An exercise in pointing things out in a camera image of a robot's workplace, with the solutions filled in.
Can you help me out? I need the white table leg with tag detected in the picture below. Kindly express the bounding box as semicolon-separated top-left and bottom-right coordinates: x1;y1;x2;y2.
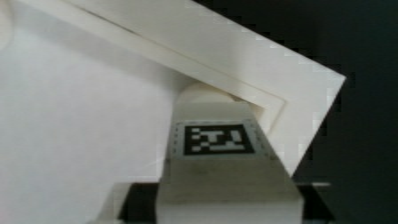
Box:
156;83;304;224

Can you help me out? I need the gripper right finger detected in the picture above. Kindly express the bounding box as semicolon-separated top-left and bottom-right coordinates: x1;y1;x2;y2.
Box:
296;183;336;224

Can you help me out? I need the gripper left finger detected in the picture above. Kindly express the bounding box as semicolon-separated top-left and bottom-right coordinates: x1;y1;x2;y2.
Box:
87;182;161;224

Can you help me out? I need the white square tabletop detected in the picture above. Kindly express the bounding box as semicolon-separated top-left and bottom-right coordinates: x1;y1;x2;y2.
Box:
0;0;344;224

